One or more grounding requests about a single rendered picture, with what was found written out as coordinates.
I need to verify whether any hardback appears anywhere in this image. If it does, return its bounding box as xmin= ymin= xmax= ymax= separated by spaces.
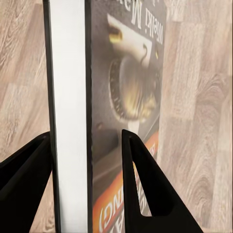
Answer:
xmin=43 ymin=0 xmax=167 ymax=233

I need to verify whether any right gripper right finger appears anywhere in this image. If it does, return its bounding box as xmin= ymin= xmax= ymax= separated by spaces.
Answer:
xmin=121 ymin=129 xmax=204 ymax=233

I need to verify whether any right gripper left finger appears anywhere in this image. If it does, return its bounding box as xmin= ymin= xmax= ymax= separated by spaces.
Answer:
xmin=0 ymin=132 xmax=52 ymax=233

